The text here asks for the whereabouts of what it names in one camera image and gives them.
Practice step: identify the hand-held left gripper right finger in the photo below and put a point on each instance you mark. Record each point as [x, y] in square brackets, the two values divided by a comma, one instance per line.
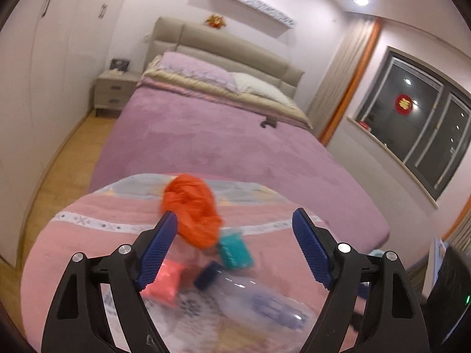
[312, 253]

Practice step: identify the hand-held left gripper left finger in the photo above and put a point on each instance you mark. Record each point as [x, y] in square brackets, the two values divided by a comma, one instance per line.
[158, 253]

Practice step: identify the light blue plastic basket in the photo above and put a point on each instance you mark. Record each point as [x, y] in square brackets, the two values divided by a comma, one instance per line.
[377, 253]

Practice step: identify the clear plastic bottle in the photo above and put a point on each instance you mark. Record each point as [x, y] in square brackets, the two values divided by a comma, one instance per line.
[257, 301]

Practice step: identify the pink packet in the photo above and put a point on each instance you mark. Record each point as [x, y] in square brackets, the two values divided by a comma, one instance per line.
[165, 281]

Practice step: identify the dark blue box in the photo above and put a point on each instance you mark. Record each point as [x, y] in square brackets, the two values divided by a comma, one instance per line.
[206, 275]

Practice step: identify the orange plastic bag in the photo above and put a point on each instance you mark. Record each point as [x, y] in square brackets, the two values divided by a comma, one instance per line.
[191, 206]

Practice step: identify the pink printed blanket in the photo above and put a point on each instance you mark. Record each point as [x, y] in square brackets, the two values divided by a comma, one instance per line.
[92, 235]

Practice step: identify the small teal box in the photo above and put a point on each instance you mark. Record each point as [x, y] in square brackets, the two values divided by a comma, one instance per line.
[235, 250]

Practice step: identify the purple bedspread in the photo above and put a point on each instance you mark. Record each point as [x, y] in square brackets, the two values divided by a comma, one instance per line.
[220, 147]

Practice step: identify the white windowsill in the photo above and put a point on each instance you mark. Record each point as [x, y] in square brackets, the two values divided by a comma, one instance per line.
[393, 158]

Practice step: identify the small dark object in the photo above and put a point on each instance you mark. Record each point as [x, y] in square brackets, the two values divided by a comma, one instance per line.
[269, 122]

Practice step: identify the small red box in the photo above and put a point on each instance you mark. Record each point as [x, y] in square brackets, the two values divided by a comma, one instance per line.
[364, 124]

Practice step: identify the beige folded quilt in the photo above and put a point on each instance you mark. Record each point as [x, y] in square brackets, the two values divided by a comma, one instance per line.
[254, 101]

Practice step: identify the beige nightstand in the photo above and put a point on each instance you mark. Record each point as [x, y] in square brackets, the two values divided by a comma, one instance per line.
[114, 92]

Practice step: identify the grey framed window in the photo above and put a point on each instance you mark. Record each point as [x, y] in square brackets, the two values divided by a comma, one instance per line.
[423, 125]

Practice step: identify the white pillow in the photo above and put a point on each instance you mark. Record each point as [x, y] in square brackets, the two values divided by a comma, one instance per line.
[261, 88]

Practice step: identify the beige and orange curtain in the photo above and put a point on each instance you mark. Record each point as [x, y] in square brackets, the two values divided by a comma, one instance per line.
[342, 81]

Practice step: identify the round red window decoration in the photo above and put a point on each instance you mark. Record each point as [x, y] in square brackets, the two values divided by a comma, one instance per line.
[403, 103]

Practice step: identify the purple pillow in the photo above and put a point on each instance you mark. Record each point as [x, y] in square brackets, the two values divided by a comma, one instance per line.
[195, 70]

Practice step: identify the white wardrobe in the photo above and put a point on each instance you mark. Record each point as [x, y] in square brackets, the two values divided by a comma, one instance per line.
[44, 81]

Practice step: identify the bed with beige headboard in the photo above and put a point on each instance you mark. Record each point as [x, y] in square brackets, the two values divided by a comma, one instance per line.
[206, 40]

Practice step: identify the orange plush toy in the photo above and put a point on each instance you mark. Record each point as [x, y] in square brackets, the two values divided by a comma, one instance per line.
[215, 21]

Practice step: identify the ceiling spotlight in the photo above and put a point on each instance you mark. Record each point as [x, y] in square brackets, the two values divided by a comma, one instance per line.
[361, 0]

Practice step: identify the dark photo frame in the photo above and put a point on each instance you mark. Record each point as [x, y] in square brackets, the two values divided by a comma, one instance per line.
[120, 65]

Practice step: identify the white wall shelf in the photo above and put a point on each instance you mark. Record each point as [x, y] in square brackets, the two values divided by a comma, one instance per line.
[250, 2]

